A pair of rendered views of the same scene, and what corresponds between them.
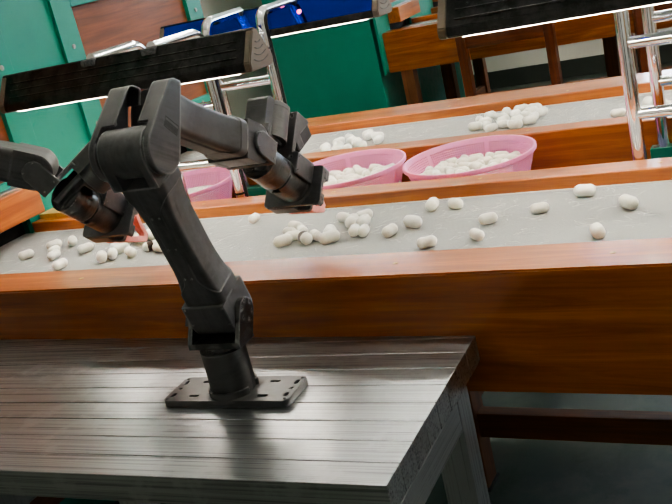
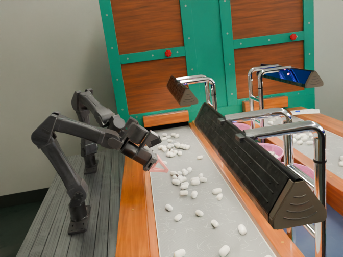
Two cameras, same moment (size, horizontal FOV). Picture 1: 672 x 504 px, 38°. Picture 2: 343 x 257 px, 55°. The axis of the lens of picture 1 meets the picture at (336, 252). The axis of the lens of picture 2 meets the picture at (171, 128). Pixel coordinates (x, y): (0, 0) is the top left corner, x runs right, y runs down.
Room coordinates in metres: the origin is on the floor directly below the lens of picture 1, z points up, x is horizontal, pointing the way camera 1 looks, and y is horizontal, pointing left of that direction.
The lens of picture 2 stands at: (0.88, -1.03, 1.31)
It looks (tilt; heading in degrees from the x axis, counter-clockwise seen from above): 15 degrees down; 55
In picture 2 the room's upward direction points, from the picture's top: 7 degrees counter-clockwise
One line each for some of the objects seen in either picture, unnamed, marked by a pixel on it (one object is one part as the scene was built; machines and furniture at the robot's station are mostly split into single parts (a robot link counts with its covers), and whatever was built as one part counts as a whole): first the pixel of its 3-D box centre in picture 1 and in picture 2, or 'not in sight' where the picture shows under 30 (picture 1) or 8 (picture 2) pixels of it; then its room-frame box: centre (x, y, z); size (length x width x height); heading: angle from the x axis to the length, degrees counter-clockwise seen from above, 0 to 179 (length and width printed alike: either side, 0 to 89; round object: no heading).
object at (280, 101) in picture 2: not in sight; (265, 103); (2.65, 0.38, 0.83); 0.30 x 0.06 x 0.07; 150
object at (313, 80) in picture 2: (266, 20); (283, 73); (2.37, 0.03, 1.08); 0.62 x 0.08 x 0.07; 60
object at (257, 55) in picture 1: (123, 71); (178, 87); (1.89, 0.32, 1.08); 0.62 x 0.08 x 0.07; 60
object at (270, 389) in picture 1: (228, 369); (78, 210); (1.22, 0.18, 0.71); 0.20 x 0.07 x 0.08; 63
